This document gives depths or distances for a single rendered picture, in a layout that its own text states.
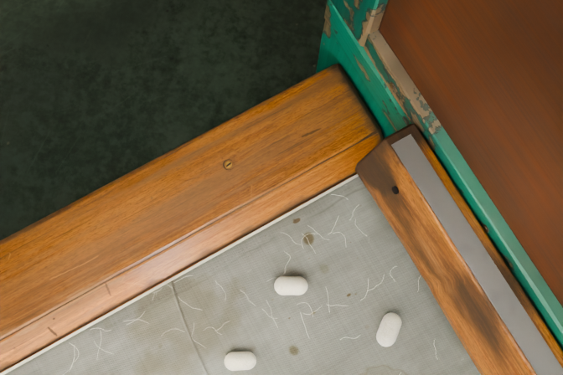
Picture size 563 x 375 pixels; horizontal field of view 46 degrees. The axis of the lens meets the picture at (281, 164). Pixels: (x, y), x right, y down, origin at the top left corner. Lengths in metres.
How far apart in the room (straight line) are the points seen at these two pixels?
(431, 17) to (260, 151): 0.26
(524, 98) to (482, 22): 0.06
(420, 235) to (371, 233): 0.10
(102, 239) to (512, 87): 0.43
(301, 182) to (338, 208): 0.05
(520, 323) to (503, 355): 0.03
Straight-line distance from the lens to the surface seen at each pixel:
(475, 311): 0.63
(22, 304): 0.73
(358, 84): 0.73
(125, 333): 0.72
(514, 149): 0.53
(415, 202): 0.62
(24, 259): 0.73
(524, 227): 0.59
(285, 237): 0.71
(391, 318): 0.70
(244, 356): 0.69
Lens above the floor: 1.44
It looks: 75 degrees down
